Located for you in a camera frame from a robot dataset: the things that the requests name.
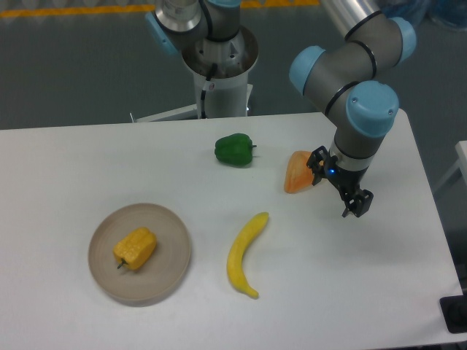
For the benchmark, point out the orange triangular bread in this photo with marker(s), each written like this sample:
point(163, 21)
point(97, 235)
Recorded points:
point(298, 175)

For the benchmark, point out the blue plastic bags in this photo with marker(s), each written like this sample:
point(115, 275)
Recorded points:
point(450, 15)

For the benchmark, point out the beige round plate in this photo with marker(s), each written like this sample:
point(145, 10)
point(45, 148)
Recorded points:
point(163, 271)

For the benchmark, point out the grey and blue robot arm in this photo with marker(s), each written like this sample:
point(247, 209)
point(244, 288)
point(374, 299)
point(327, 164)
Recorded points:
point(341, 84)

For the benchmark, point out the white furniture at right edge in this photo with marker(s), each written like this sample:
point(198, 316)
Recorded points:
point(454, 173)

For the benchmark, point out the black device at table edge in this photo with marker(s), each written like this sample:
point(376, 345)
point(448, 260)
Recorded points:
point(454, 311)

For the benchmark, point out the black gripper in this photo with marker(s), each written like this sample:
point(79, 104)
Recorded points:
point(324, 165)

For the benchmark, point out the green bell pepper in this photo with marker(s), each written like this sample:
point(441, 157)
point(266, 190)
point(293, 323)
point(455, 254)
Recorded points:
point(235, 150)

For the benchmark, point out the yellow banana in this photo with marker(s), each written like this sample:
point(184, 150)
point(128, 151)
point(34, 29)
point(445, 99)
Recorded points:
point(234, 265)

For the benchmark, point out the yellow bell pepper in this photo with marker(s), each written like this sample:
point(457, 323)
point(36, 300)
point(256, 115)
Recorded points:
point(134, 250)

